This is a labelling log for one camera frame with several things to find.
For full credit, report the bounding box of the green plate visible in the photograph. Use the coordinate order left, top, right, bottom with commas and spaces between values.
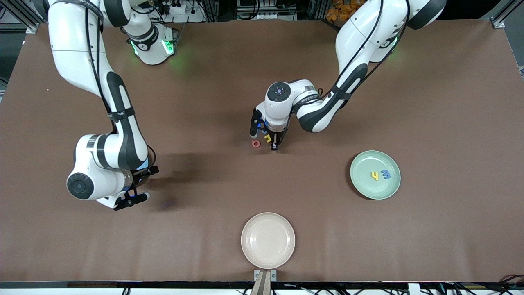
350, 150, 401, 200

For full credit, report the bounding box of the cream white plate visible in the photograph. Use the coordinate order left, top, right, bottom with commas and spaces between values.
241, 212, 296, 270

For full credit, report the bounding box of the white power strip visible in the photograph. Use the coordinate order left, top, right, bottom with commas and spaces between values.
158, 0, 206, 23
237, 0, 297, 21

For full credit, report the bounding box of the orange bag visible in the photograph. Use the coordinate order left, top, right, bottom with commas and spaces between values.
326, 0, 365, 22

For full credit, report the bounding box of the brown table mat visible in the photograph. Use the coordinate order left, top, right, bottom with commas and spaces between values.
0, 20, 524, 283

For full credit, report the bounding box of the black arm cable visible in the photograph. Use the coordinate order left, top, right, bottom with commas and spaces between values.
319, 0, 410, 103
84, 0, 158, 168

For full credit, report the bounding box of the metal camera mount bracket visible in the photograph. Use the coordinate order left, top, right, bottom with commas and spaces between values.
251, 269, 278, 295

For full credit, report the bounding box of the black cable bundle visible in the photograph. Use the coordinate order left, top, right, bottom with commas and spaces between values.
446, 274, 524, 295

